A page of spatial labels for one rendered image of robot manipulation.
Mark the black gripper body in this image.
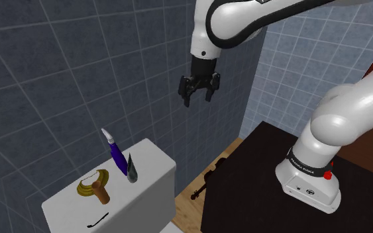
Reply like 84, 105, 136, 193
189, 55, 219, 85

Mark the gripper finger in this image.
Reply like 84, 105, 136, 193
178, 75, 197, 109
205, 71, 221, 103

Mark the dark brown violin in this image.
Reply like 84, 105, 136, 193
190, 157, 228, 201

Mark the purple bottle with white nozzle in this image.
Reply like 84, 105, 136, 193
101, 128, 129, 177

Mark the grey cone-shaped object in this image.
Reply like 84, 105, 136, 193
127, 152, 139, 184

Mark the black robot stand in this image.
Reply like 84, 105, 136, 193
200, 120, 373, 233

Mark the brown wooden cylinder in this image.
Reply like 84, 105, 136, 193
90, 180, 111, 205

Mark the yellow banana bunch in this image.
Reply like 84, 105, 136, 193
76, 168, 110, 197

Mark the thin black pen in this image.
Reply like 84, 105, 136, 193
86, 212, 110, 229

